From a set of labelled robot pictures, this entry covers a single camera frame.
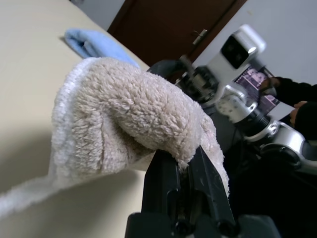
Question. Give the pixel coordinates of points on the brown wooden door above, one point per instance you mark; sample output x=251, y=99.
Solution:
x=161, y=24

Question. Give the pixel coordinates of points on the beige towel with white trim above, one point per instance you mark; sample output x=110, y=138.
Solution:
x=138, y=104

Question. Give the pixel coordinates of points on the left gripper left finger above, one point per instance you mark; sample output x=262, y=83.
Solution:
x=161, y=178

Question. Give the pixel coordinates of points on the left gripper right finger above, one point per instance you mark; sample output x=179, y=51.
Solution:
x=208, y=188

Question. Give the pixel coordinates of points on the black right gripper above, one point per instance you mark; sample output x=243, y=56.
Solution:
x=198, y=81

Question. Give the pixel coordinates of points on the blue folded towel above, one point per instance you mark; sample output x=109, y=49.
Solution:
x=99, y=44

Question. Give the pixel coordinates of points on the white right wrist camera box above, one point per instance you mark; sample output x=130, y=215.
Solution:
x=223, y=62

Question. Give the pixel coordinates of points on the bystander hand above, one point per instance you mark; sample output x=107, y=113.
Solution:
x=268, y=85

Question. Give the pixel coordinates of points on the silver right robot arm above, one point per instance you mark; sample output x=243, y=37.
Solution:
x=284, y=134

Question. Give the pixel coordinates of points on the black sleeved bystander forearm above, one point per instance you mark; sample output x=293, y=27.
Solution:
x=309, y=114
x=297, y=91

